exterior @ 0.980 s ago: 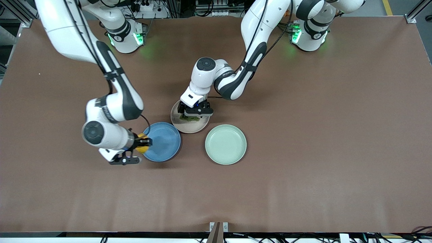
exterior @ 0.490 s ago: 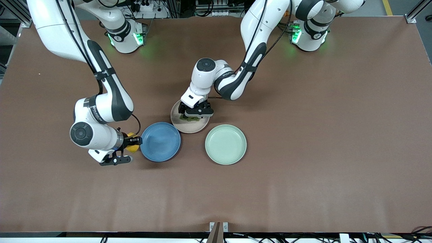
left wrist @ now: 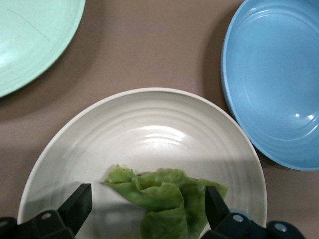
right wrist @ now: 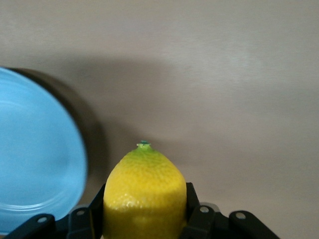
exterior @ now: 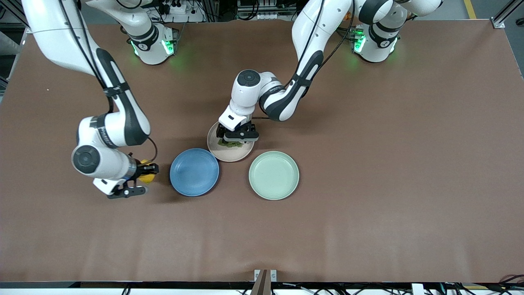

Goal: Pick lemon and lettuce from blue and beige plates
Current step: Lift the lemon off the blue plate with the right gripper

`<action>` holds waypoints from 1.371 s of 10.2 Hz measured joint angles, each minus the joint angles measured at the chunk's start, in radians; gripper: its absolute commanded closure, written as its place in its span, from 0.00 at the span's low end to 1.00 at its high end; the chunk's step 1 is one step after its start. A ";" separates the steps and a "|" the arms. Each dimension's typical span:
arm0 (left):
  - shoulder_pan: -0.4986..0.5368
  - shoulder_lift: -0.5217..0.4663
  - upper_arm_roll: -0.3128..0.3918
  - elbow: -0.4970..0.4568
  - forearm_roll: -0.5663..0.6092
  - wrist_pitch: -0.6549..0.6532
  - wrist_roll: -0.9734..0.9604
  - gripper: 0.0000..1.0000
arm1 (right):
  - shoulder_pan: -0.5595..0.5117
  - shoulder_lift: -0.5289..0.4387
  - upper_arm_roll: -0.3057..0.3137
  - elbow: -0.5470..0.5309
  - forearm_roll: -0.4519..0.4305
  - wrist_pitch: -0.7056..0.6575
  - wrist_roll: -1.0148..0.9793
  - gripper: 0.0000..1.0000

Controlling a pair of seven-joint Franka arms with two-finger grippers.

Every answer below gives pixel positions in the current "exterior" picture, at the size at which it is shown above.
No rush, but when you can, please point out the yellow lemon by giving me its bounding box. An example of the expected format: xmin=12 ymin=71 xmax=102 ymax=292
xmin=137 ymin=159 xmax=157 ymax=184

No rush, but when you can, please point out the beige plate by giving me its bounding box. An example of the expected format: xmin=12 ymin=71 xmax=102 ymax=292
xmin=207 ymin=121 xmax=255 ymax=163

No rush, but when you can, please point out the blue plate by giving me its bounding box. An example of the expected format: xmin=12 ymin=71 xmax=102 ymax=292
xmin=169 ymin=148 xmax=220 ymax=197

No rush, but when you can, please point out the pale green plate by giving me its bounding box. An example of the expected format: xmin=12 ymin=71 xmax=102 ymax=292
xmin=248 ymin=151 xmax=300 ymax=201

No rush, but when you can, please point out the white power strip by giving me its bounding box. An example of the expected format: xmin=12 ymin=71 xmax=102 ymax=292
xmin=158 ymin=0 xmax=205 ymax=23

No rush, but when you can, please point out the grey electronics rack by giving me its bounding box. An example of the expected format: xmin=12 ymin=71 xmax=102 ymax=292
xmin=237 ymin=0 xmax=297 ymax=21

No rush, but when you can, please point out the brown table cover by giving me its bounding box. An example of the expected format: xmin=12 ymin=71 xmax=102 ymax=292
xmin=0 ymin=20 xmax=524 ymax=283

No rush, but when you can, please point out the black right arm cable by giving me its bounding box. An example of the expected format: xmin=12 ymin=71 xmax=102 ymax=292
xmin=57 ymin=0 xmax=158 ymax=164

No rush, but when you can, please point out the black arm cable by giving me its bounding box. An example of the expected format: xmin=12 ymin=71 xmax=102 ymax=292
xmin=57 ymin=0 xmax=158 ymax=164
xmin=287 ymin=0 xmax=357 ymax=89

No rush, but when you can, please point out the black table edge rail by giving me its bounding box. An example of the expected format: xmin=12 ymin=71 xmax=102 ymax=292
xmin=0 ymin=281 xmax=524 ymax=290

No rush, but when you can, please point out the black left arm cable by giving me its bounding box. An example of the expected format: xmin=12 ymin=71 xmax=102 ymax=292
xmin=287 ymin=0 xmax=357 ymax=89

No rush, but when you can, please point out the metal camera bracket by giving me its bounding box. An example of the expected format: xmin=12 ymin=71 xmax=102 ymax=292
xmin=254 ymin=269 xmax=278 ymax=295

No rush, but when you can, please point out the aluminium frame profile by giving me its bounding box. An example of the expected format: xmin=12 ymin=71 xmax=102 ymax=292
xmin=491 ymin=0 xmax=524 ymax=29
xmin=0 ymin=0 xmax=31 ymax=34

